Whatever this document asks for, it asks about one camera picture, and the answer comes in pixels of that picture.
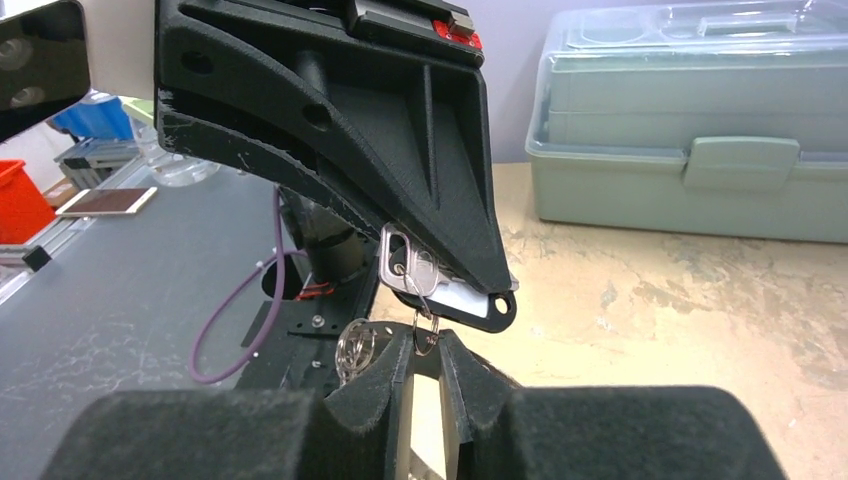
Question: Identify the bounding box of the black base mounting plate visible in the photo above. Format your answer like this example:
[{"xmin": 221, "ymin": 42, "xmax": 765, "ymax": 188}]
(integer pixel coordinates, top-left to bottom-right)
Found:
[{"xmin": 235, "ymin": 266, "xmax": 378, "ymax": 396}]

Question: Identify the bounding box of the large keyring with keys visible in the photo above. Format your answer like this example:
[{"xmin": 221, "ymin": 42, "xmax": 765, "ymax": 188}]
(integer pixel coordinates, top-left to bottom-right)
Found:
[{"xmin": 334, "ymin": 291, "xmax": 442, "ymax": 480}]

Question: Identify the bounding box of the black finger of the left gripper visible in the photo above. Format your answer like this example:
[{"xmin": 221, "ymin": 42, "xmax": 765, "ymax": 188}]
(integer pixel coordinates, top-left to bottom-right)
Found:
[
  {"xmin": 154, "ymin": 1, "xmax": 512, "ymax": 294},
  {"xmin": 155, "ymin": 90, "xmax": 517, "ymax": 333}
]

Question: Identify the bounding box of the red plastic bin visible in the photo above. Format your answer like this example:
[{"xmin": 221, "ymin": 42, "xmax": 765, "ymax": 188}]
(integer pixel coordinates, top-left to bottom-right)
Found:
[{"xmin": 1, "ymin": 160, "xmax": 56, "ymax": 245}]

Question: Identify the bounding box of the translucent green plastic storage box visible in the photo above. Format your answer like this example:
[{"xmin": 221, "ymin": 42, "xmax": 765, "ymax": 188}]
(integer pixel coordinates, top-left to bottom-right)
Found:
[{"xmin": 526, "ymin": 1, "xmax": 847, "ymax": 243}]

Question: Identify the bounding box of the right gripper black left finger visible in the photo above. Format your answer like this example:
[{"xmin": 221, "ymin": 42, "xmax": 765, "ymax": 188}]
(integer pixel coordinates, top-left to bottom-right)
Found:
[{"xmin": 42, "ymin": 332, "xmax": 413, "ymax": 479}]

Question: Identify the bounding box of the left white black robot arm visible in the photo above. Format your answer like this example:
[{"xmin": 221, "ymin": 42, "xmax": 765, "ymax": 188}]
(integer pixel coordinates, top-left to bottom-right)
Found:
[{"xmin": 154, "ymin": 1, "xmax": 517, "ymax": 333}]

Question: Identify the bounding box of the clear plastic bottle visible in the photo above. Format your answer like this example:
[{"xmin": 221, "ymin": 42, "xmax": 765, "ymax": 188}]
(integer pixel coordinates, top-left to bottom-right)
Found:
[{"xmin": 130, "ymin": 117, "xmax": 220, "ymax": 187}]

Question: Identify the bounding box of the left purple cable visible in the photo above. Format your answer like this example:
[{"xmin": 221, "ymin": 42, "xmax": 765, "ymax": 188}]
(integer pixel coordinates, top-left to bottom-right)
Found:
[{"xmin": 189, "ymin": 185, "xmax": 309, "ymax": 386}]

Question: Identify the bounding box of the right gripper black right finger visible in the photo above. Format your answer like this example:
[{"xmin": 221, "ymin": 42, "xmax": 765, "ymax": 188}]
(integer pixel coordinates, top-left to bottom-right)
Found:
[{"xmin": 438, "ymin": 330, "xmax": 785, "ymax": 479}]

